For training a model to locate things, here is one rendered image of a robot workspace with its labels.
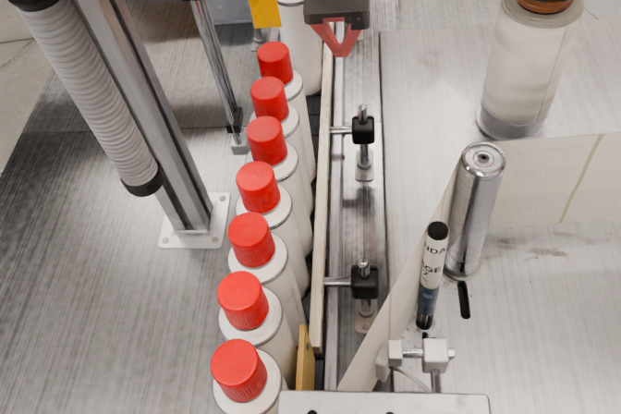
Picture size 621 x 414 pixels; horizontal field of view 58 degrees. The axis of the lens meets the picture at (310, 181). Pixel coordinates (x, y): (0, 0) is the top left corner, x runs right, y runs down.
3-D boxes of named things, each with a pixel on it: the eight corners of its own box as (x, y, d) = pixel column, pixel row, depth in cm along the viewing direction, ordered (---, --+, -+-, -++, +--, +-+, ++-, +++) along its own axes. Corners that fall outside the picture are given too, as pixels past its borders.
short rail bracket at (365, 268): (379, 322, 64) (379, 274, 55) (325, 322, 65) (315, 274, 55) (378, 297, 66) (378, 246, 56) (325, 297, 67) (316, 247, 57)
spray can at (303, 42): (323, 97, 80) (309, -31, 64) (287, 99, 80) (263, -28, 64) (324, 73, 83) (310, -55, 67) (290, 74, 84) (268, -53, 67)
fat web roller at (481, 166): (482, 281, 60) (516, 177, 46) (440, 282, 61) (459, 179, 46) (477, 245, 63) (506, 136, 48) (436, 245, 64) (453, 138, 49)
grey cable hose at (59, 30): (161, 199, 47) (40, -20, 30) (122, 200, 47) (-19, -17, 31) (169, 166, 49) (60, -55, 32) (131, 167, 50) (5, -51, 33)
